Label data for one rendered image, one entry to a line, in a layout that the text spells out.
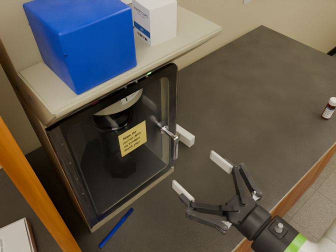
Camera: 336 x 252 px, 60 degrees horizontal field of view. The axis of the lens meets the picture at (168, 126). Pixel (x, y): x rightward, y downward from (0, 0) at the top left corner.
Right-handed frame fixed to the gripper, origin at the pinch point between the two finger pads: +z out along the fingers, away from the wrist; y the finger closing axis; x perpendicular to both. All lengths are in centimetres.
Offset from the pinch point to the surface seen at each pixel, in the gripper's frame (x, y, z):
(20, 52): -38.9, 25.0, 13.5
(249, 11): 10, -99, 57
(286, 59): 20, -91, 25
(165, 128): -6.1, -0.1, 11.8
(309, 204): 114, -99, -19
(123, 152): -6.6, 12.6, 12.3
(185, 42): -36.5, 3.2, 2.8
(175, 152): -1.0, 0.4, 7.3
